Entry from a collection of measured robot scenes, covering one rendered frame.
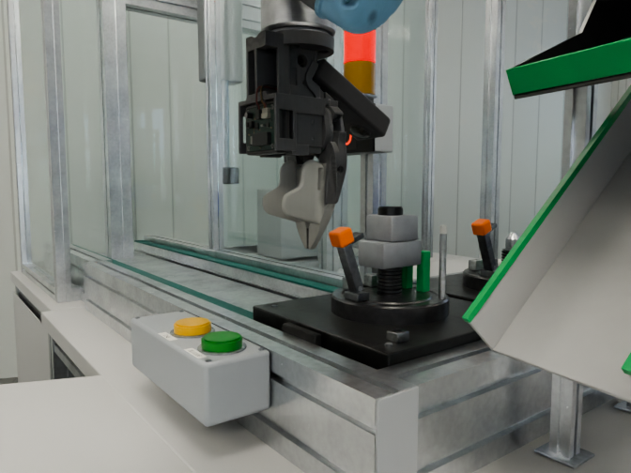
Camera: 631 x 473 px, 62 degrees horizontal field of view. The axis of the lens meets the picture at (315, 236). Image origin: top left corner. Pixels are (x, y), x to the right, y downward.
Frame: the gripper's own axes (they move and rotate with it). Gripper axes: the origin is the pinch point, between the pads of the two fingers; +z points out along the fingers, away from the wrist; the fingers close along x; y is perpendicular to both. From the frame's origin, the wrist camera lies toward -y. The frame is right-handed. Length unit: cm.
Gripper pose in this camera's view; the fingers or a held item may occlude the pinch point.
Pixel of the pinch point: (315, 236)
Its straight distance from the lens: 55.8
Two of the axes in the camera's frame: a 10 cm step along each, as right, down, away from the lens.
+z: 0.0, 10.0, 0.9
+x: 6.0, 0.8, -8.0
